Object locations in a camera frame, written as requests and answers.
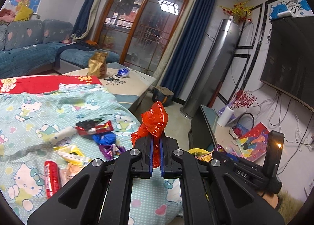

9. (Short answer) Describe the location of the red plastic bag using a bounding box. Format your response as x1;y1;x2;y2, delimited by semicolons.
131;101;169;169

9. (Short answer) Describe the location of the yellow white wrapper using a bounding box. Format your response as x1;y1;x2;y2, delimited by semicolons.
53;145;91;167

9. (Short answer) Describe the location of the red cylinder can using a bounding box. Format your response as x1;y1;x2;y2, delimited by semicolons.
44;161;61;199

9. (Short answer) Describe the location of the white plastic bag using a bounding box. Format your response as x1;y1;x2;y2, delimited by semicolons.
59;163;82;187

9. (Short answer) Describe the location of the yellow rim trash bin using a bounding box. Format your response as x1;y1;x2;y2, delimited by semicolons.
188;148;211;162

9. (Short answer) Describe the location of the right hand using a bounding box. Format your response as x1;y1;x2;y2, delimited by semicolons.
261;193;279;208

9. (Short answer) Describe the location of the colourful painting canvas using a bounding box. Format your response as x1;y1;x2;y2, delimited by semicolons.
236;122;269;162

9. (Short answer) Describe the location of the purple snack wrapper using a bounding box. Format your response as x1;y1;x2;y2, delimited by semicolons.
99;144;126;161

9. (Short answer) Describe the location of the blue crumpled bag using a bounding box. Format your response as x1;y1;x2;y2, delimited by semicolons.
92;132;116;145

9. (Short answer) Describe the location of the tv console cabinet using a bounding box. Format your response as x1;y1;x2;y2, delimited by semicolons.
188;105;251;158

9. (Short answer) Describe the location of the red black snack wrapper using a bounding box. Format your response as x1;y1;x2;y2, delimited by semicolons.
75;119;114;136

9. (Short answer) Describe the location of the white paper roll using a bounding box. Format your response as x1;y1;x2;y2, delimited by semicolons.
217;106;234;127

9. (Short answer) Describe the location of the dark storage stool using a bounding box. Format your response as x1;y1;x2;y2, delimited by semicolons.
152;86;173;107

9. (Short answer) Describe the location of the red berry branch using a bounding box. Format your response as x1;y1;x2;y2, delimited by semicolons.
230;89;256;109

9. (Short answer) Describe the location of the beige coffee table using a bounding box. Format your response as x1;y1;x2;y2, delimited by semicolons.
62;62;157;114

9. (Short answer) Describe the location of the right blue curtain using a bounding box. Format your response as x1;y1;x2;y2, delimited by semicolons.
161;0;215;98

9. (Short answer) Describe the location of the blue curtain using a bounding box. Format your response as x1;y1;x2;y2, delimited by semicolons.
71;0;95;39
161;0;215;98

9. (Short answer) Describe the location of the grey tower air conditioner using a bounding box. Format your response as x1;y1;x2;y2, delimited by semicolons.
180;18;239;119

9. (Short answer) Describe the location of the blue white wrapper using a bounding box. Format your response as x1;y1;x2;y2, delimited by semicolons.
117;68;130;78

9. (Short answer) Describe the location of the hello kitty blanket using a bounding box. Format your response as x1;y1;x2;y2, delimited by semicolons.
0;74;184;225

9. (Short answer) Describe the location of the gold paper bag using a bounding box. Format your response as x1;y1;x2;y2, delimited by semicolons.
87;51;108;78

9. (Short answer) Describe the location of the wooden glass sliding door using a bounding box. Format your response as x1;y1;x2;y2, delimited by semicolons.
94;0;189;76

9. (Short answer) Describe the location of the left blue curtain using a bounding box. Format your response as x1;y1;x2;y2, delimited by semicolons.
71;0;95;39

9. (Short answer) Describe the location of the yellow flower bouquet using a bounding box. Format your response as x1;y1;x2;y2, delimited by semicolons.
219;1;254;22

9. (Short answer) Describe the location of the blue sectional sofa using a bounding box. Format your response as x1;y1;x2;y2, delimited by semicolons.
0;18;121;79

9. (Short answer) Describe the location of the yellow cushion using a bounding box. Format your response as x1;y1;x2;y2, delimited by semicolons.
14;5;33;21

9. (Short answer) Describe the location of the black wall television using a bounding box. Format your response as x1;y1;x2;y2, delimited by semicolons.
260;16;314;110

